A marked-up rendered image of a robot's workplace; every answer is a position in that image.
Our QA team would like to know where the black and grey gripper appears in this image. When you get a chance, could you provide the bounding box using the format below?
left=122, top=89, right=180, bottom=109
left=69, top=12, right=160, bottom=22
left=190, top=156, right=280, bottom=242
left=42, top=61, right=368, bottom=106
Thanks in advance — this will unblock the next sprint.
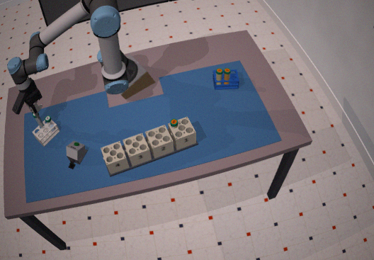
left=19, top=78, right=42, bottom=118

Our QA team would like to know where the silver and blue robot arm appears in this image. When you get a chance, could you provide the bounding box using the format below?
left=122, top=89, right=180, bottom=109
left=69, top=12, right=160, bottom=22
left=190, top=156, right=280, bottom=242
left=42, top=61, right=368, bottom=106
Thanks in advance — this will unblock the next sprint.
left=7, top=0, right=138, bottom=94

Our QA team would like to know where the blue bench mat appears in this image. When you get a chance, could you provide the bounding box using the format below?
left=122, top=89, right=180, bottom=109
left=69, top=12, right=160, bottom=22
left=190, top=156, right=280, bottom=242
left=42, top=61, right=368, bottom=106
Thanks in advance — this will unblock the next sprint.
left=24, top=61, right=282, bottom=203

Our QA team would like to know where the blue tube rack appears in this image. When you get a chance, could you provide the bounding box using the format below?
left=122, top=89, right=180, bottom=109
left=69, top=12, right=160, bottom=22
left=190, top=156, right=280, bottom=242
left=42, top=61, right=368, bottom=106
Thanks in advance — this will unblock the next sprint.
left=213, top=69, right=239, bottom=90

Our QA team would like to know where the beige bucket adapter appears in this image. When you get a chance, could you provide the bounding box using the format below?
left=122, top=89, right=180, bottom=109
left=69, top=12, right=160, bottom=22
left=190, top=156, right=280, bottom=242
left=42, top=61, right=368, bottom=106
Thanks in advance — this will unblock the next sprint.
left=123, top=133, right=152, bottom=166
left=101, top=141, right=130, bottom=174
left=168, top=116, right=196, bottom=150
left=145, top=125, right=174, bottom=158

